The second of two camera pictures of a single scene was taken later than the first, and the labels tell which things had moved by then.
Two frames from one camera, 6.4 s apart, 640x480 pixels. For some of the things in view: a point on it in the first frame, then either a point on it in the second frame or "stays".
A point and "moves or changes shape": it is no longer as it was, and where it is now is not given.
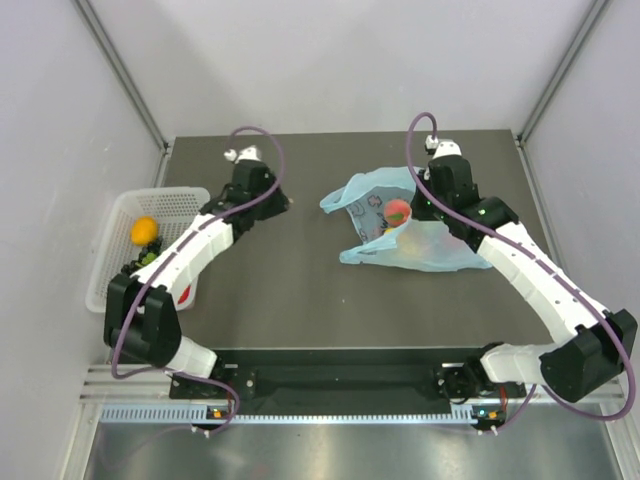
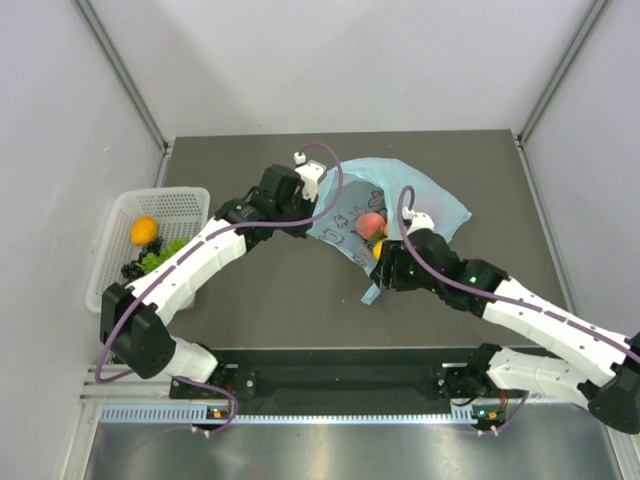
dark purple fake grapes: (154, 246) stays
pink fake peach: (397, 212) to (371, 225)
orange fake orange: (144, 229) stays
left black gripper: (279, 205) to (308, 206)
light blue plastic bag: (420, 243) moves or changes shape
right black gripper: (418, 210) to (392, 254)
